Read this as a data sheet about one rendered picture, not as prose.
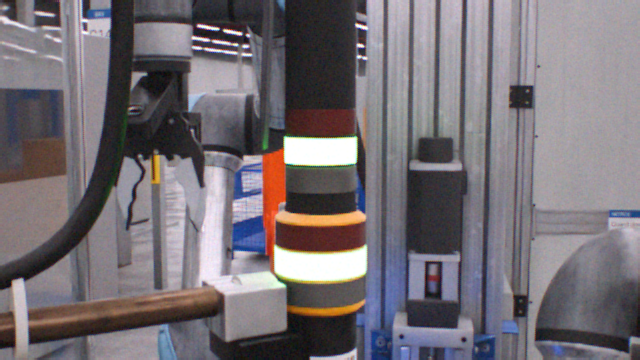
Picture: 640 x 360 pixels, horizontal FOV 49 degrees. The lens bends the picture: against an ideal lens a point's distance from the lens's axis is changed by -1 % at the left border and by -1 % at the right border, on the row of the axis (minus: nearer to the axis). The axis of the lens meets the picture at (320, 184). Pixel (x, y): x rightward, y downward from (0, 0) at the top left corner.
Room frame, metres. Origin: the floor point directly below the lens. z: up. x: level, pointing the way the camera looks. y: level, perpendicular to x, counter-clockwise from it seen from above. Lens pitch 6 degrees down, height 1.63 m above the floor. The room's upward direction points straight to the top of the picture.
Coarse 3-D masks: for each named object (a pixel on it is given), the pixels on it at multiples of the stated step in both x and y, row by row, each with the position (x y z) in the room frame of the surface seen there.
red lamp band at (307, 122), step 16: (288, 112) 0.32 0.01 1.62; (304, 112) 0.32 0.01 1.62; (320, 112) 0.31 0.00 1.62; (336, 112) 0.32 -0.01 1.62; (352, 112) 0.32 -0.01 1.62; (288, 128) 0.32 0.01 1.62; (304, 128) 0.32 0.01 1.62; (320, 128) 0.31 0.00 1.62; (336, 128) 0.32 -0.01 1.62; (352, 128) 0.32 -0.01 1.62
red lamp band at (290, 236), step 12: (276, 228) 0.32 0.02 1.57; (288, 228) 0.32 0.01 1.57; (300, 228) 0.31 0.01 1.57; (312, 228) 0.31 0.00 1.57; (324, 228) 0.31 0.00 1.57; (336, 228) 0.31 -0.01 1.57; (348, 228) 0.31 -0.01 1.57; (360, 228) 0.32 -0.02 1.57; (276, 240) 0.32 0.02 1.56; (288, 240) 0.32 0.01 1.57; (300, 240) 0.31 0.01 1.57; (312, 240) 0.31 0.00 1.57; (324, 240) 0.31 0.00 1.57; (336, 240) 0.31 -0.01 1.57; (348, 240) 0.31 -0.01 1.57; (360, 240) 0.32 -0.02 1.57
